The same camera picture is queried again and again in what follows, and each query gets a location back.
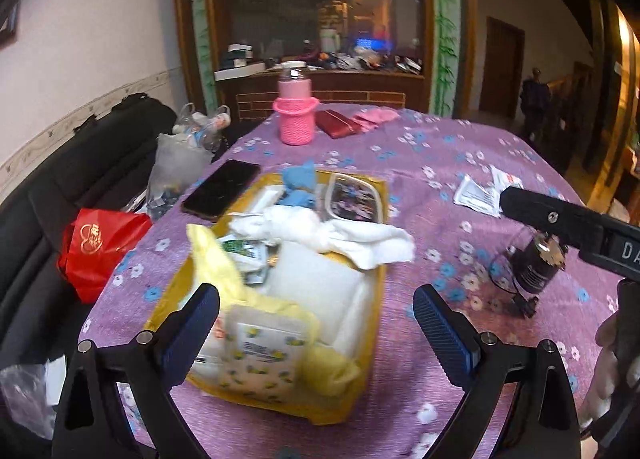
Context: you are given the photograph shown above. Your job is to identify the clear pouch with white frame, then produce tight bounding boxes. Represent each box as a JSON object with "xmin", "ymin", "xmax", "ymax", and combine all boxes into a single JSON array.
[{"xmin": 324, "ymin": 172, "xmax": 388, "ymax": 225}]

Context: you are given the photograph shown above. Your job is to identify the white paper sachet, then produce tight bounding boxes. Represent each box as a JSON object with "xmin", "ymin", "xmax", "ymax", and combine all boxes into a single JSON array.
[
  {"xmin": 490, "ymin": 164, "xmax": 523, "ymax": 190},
  {"xmin": 452, "ymin": 174, "xmax": 503, "ymax": 219}
]

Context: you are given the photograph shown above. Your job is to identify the clear plastic bag with items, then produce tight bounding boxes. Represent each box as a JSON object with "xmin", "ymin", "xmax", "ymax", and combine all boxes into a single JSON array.
[{"xmin": 145, "ymin": 103, "xmax": 231, "ymax": 220}]

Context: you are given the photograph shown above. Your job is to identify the person's right hand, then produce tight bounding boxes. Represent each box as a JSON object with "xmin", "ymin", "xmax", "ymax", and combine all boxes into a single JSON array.
[{"xmin": 580, "ymin": 310, "xmax": 623, "ymax": 422}]

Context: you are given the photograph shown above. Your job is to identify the black smartphone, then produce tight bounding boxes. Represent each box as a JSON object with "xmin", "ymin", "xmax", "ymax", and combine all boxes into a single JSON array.
[{"xmin": 181, "ymin": 159, "xmax": 262, "ymax": 220}]

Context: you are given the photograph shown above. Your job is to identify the white foam sponge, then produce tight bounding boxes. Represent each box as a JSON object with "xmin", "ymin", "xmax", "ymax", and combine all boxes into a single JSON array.
[{"xmin": 265, "ymin": 241, "xmax": 373, "ymax": 355}]

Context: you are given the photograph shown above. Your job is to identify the pink cloth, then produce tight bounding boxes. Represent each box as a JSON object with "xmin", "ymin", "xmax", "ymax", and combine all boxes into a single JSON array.
[{"xmin": 350, "ymin": 106, "xmax": 401, "ymax": 134}]

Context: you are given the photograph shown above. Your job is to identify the yellow bag with tissue pack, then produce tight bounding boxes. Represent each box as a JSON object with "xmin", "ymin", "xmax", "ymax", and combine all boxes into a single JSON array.
[{"xmin": 186, "ymin": 224, "xmax": 361, "ymax": 397}]

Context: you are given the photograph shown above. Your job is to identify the crumpled clear plastic bag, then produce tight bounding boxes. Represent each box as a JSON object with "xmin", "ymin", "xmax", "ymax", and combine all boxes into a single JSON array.
[{"xmin": 0, "ymin": 356, "xmax": 68, "ymax": 440}]

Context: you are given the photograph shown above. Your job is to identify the wooden counter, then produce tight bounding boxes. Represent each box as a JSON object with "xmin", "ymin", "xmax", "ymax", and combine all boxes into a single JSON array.
[{"xmin": 215, "ymin": 66, "xmax": 426, "ymax": 125}]

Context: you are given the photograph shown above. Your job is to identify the lemon print tissue packet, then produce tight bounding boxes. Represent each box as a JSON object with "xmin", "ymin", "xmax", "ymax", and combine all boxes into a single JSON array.
[{"xmin": 217, "ymin": 304, "xmax": 313, "ymax": 402}]

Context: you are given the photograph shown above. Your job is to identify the white towel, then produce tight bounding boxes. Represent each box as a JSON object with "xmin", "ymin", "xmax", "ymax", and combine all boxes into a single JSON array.
[{"xmin": 230, "ymin": 204, "xmax": 416, "ymax": 270}]

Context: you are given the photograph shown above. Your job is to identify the white box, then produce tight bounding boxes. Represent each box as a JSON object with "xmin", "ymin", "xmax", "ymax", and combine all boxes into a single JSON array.
[{"xmin": 215, "ymin": 62, "xmax": 266, "ymax": 82}]

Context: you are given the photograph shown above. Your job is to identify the red shopping bag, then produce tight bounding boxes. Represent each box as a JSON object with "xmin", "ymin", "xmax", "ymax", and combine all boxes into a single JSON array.
[{"xmin": 57, "ymin": 208, "xmax": 153, "ymax": 304}]

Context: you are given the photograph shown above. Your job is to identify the black cylindrical motor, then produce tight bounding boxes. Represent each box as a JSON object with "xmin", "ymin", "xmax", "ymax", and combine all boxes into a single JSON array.
[{"xmin": 492, "ymin": 231, "xmax": 566, "ymax": 320}]

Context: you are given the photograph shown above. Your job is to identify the green printed tissue packet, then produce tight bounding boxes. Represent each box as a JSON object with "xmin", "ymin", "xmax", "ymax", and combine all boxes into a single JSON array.
[{"xmin": 220, "ymin": 234, "xmax": 273, "ymax": 285}]

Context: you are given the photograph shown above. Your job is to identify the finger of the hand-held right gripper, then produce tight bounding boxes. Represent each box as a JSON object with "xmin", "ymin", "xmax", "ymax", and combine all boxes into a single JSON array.
[{"xmin": 499, "ymin": 186, "xmax": 608, "ymax": 252}]

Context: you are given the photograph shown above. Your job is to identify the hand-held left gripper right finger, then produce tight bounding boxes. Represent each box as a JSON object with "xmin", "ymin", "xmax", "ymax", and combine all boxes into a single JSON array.
[{"xmin": 413, "ymin": 284, "xmax": 583, "ymax": 459}]

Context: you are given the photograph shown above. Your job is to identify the blue cloth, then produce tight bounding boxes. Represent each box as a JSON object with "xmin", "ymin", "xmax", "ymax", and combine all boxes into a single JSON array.
[{"xmin": 280, "ymin": 164, "xmax": 321, "ymax": 212}]

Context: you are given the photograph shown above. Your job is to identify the brown wooden door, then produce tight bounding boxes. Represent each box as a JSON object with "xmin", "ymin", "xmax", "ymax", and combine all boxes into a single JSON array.
[{"xmin": 479, "ymin": 16, "xmax": 527, "ymax": 121}]

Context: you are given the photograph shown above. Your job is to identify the bottle in pink knitted sleeve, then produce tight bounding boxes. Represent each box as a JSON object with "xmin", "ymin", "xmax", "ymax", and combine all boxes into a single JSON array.
[{"xmin": 272, "ymin": 60, "xmax": 321, "ymax": 146}]

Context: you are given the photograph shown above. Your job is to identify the black sofa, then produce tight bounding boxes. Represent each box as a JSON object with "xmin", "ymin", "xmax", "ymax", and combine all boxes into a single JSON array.
[{"xmin": 0, "ymin": 93, "xmax": 178, "ymax": 459}]

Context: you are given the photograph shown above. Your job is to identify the yellow rimmed tray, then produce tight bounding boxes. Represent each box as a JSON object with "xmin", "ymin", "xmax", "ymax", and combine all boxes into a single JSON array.
[{"xmin": 145, "ymin": 170, "xmax": 388, "ymax": 426}]

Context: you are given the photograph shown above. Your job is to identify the red wallet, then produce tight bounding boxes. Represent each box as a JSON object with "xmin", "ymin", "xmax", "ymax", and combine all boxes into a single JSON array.
[{"xmin": 317, "ymin": 109, "xmax": 363, "ymax": 139}]

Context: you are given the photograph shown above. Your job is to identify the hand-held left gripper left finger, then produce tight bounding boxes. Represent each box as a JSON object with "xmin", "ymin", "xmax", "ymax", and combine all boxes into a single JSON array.
[{"xmin": 51, "ymin": 283, "xmax": 221, "ymax": 459}]

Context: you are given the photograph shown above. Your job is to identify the purple floral tablecloth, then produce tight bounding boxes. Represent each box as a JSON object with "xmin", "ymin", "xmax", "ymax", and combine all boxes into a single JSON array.
[{"xmin": 82, "ymin": 102, "xmax": 626, "ymax": 459}]

